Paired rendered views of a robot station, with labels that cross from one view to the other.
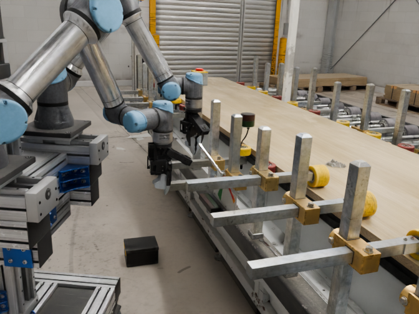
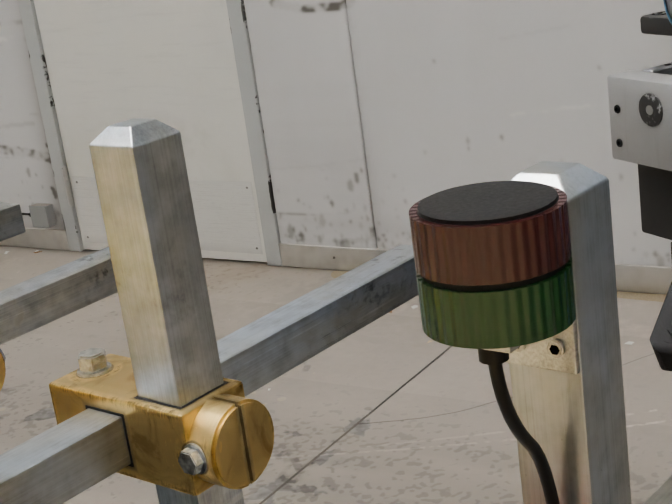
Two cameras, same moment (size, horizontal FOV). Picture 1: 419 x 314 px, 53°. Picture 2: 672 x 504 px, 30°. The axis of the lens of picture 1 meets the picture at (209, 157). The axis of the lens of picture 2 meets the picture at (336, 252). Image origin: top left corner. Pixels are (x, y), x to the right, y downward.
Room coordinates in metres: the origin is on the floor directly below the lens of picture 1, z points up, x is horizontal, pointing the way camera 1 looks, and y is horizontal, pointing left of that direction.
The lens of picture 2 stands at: (2.02, -0.42, 1.24)
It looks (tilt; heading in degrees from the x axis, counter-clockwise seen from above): 17 degrees down; 151
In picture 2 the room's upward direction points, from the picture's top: 8 degrees counter-clockwise
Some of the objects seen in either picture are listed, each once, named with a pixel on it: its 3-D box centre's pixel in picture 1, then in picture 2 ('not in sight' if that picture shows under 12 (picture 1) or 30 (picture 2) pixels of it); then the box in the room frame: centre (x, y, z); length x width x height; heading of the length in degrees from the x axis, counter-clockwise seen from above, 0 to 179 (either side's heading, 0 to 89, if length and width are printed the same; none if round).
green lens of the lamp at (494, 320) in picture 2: (247, 123); (496, 292); (1.65, -0.15, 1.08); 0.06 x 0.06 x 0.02
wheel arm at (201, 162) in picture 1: (202, 163); not in sight; (1.81, 0.03, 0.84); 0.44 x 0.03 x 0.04; 110
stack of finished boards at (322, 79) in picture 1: (317, 80); not in sight; (9.89, -2.45, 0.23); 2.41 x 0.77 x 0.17; 118
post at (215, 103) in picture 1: (213, 150); not in sight; (1.87, -0.02, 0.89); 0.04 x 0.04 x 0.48; 20
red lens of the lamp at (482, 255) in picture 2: (247, 116); (489, 231); (1.65, -0.15, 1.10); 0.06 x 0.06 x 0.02
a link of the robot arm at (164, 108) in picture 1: (161, 116); not in sight; (1.49, 0.18, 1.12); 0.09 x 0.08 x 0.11; 140
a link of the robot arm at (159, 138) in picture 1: (162, 137); not in sight; (1.49, 0.18, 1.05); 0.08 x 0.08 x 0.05
